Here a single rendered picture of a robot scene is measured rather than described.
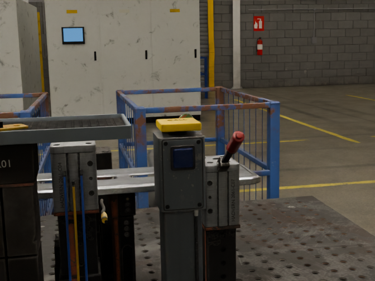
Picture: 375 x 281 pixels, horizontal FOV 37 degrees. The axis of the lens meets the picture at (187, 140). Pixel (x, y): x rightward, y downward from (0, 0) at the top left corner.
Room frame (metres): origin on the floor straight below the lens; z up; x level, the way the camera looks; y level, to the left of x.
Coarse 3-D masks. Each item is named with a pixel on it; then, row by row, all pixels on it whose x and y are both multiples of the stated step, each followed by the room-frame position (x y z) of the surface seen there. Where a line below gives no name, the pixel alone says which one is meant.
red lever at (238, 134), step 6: (234, 132) 0.88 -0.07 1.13; (240, 132) 0.87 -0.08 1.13; (234, 138) 0.87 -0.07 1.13; (240, 138) 0.87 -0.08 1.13; (228, 144) 0.90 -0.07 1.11; (234, 144) 0.88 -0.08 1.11; (240, 144) 0.88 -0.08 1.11; (228, 150) 0.91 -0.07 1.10; (234, 150) 0.90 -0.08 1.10; (228, 156) 0.94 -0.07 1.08; (222, 162) 0.96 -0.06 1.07; (228, 162) 0.96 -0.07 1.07; (222, 168) 0.97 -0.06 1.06
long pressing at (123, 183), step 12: (120, 168) 1.23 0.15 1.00; (132, 168) 1.23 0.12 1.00; (144, 168) 1.23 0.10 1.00; (240, 168) 1.21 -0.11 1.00; (48, 180) 1.14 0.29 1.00; (108, 180) 1.12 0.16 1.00; (120, 180) 1.12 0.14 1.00; (132, 180) 1.12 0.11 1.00; (144, 180) 1.12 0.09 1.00; (240, 180) 1.11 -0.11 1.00; (252, 180) 1.11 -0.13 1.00; (48, 192) 1.04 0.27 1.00; (108, 192) 1.06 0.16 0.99; (120, 192) 1.06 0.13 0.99; (132, 192) 1.07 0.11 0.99
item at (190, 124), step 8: (160, 120) 0.84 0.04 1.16; (168, 120) 0.84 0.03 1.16; (176, 120) 0.84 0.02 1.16; (184, 120) 0.84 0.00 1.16; (192, 120) 0.84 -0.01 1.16; (160, 128) 0.81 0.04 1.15; (168, 128) 0.81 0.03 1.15; (176, 128) 0.81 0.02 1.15; (184, 128) 0.81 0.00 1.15; (192, 128) 0.81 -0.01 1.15; (200, 128) 0.81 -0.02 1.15
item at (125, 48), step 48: (48, 0) 8.74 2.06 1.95; (96, 0) 8.88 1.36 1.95; (144, 0) 9.02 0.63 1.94; (192, 0) 9.17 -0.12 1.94; (48, 48) 8.74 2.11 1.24; (96, 48) 8.87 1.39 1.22; (144, 48) 9.01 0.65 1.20; (192, 48) 9.17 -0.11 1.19; (96, 96) 8.86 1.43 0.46; (144, 96) 9.01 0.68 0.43; (192, 96) 9.16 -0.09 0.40
